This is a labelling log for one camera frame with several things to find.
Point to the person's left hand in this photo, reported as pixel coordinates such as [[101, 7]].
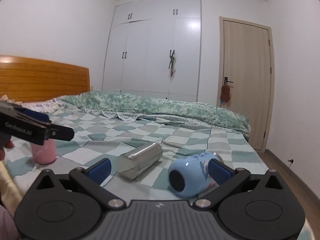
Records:
[[5, 143]]

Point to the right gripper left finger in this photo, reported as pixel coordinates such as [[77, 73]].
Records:
[[88, 181]]

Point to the light blue ceramic cup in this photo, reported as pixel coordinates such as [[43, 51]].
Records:
[[189, 176]]

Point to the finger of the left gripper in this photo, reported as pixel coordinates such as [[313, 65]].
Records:
[[58, 132], [36, 115]]

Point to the checkered bed sheet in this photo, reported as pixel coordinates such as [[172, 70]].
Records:
[[98, 137]]

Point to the black door handle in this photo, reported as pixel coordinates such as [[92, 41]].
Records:
[[226, 80]]

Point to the silver steel cup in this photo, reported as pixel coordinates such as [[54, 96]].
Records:
[[132, 164]]

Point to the brown plush toy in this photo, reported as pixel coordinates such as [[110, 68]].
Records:
[[225, 93]]

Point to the purple floral pillow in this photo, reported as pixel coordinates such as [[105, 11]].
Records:
[[48, 106]]

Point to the hanging ornament on wardrobe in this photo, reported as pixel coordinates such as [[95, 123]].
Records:
[[172, 63]]

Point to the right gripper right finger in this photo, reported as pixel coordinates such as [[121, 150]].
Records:
[[229, 182]]

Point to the green floral quilt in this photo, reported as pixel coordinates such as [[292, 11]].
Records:
[[132, 106]]

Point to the white wardrobe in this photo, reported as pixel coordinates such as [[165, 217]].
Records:
[[138, 53]]

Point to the wooden headboard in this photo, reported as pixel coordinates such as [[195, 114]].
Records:
[[33, 80]]

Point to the beige wooden door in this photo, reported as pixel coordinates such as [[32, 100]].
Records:
[[247, 59]]

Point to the pink steel cup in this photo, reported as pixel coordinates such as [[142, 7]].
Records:
[[44, 154]]

